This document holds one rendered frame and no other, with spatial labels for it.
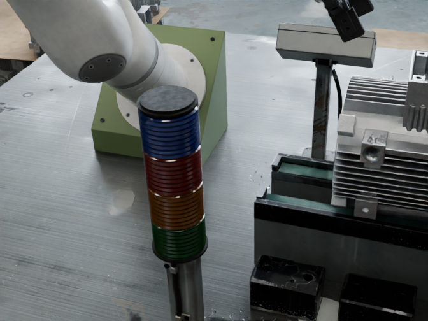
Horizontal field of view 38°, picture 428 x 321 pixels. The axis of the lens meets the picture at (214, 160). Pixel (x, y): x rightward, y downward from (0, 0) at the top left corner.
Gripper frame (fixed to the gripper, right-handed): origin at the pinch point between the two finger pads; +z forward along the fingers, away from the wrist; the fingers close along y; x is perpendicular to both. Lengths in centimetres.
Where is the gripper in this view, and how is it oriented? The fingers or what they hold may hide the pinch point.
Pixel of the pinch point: (356, 20)
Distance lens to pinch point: 91.5
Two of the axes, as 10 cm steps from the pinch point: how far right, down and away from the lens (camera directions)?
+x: 8.0, -2.8, -5.3
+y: -3.3, 5.3, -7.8
